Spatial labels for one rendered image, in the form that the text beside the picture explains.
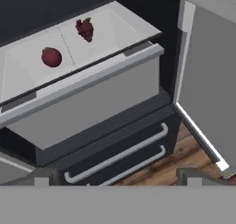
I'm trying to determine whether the black fridge body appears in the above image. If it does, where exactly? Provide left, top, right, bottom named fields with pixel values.
left=0, top=0, right=185, bottom=187

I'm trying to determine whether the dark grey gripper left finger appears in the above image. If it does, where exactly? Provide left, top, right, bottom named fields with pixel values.
left=2, top=167, right=58, bottom=187

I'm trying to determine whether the white fridge shelf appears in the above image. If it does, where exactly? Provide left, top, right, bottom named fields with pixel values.
left=0, top=0, right=163, bottom=113

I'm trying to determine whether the white fridge crisper drawer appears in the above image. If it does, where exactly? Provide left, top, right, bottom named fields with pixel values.
left=0, top=41, right=166, bottom=152

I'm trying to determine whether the dark red grapes bunch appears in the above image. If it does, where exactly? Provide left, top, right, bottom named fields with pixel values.
left=75, top=17, right=95, bottom=43

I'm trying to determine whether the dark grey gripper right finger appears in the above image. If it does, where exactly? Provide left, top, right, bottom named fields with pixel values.
left=176, top=167, right=232, bottom=187

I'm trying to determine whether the dark red beet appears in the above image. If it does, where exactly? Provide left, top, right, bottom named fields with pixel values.
left=41, top=46, right=64, bottom=68

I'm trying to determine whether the silver freezer drawer handle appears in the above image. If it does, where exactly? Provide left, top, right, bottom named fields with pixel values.
left=87, top=144, right=167, bottom=187
left=64, top=122, right=170, bottom=185

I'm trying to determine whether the grey fridge door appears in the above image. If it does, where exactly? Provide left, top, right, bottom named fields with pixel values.
left=0, top=151, right=37, bottom=186
left=171, top=0, right=236, bottom=180

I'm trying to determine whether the black freezer drawer front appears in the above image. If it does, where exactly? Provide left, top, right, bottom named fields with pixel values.
left=91, top=123, right=183, bottom=187
left=34, top=104, right=183, bottom=185

